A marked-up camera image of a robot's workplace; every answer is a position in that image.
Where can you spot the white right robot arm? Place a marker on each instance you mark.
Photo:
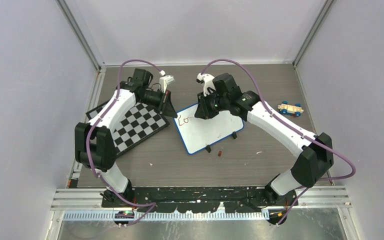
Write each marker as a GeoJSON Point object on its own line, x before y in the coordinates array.
{"type": "Point", "coordinates": [313, 159]}

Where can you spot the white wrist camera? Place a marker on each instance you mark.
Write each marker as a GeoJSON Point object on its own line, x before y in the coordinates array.
{"type": "Point", "coordinates": [165, 80]}
{"type": "Point", "coordinates": [206, 80]}

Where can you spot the white slotted cable duct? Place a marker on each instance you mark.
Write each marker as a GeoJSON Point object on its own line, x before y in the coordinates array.
{"type": "Point", "coordinates": [129, 215]}

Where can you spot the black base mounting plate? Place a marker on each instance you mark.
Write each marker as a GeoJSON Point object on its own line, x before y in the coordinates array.
{"type": "Point", "coordinates": [234, 199]}

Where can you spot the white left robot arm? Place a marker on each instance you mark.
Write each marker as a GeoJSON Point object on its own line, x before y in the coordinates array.
{"type": "Point", "coordinates": [93, 141]}

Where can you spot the wooden toy car blue wheels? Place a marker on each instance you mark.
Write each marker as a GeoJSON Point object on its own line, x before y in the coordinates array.
{"type": "Point", "coordinates": [292, 110]}

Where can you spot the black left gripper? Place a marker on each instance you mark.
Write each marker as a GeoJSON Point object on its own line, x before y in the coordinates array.
{"type": "Point", "coordinates": [167, 108]}

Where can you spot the aluminium frame rail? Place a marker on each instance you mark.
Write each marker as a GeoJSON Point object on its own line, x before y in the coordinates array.
{"type": "Point", "coordinates": [66, 11]}

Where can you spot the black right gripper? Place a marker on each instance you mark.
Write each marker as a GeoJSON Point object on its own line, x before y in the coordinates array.
{"type": "Point", "coordinates": [203, 111]}

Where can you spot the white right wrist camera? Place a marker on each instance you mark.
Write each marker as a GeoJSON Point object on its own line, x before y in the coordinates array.
{"type": "Point", "coordinates": [206, 80]}

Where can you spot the blue framed whiteboard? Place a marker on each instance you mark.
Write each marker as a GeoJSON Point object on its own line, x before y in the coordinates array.
{"type": "Point", "coordinates": [197, 134]}

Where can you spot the black white chessboard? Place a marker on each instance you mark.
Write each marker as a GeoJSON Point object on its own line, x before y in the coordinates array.
{"type": "Point", "coordinates": [139, 124]}

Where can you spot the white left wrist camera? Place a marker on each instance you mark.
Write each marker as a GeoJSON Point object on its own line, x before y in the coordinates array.
{"type": "Point", "coordinates": [165, 80]}

